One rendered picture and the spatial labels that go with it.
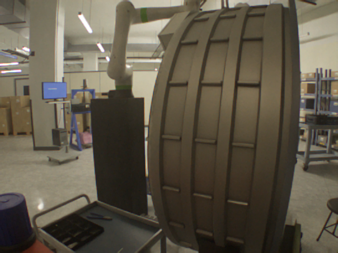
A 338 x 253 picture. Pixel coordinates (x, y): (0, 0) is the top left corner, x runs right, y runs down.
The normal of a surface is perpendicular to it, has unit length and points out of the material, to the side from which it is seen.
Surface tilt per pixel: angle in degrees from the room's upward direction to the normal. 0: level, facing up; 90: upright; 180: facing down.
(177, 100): 71
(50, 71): 90
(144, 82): 90
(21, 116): 90
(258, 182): 91
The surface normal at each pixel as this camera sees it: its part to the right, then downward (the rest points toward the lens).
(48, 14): 0.18, 0.15
